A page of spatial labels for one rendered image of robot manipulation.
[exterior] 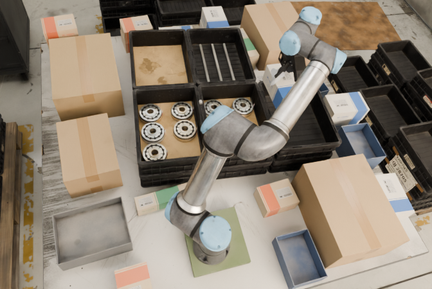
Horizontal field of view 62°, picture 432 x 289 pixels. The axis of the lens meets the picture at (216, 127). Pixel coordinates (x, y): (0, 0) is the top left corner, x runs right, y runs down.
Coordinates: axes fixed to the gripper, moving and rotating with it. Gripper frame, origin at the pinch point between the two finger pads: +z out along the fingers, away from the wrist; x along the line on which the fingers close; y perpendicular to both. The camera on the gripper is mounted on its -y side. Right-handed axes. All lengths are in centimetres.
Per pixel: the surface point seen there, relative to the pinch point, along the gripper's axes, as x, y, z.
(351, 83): -105, 59, 84
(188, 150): 43, -7, 28
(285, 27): -30, 59, 21
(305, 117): -19.4, 0.6, 28.5
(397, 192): -47, -46, 33
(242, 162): 20.6, -17.8, 28.2
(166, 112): 48, 16, 28
